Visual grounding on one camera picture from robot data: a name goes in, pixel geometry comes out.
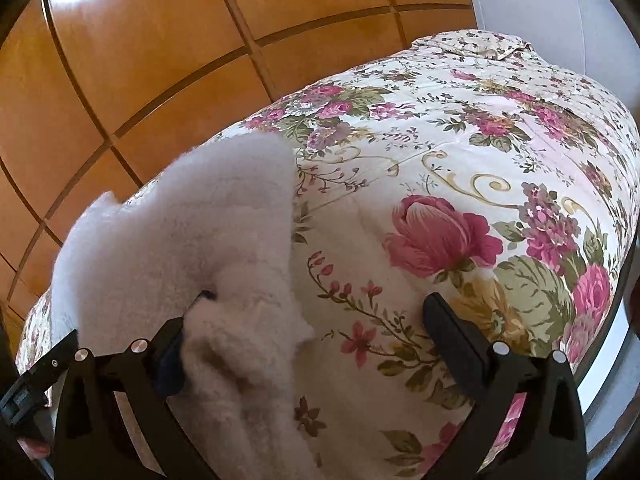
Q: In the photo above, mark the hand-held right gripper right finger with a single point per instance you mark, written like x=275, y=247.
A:
x=440, y=320

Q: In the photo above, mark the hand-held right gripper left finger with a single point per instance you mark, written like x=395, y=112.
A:
x=172, y=360

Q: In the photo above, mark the white knitted sweater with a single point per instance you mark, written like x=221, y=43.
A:
x=175, y=235

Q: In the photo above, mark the floral bedspread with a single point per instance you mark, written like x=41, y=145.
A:
x=400, y=160

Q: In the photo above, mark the floral pillow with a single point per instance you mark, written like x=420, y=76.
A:
x=475, y=42

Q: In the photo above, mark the wooden wardrobe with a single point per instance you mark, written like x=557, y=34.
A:
x=150, y=60

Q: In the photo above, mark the white padded headboard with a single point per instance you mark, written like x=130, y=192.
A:
x=550, y=10

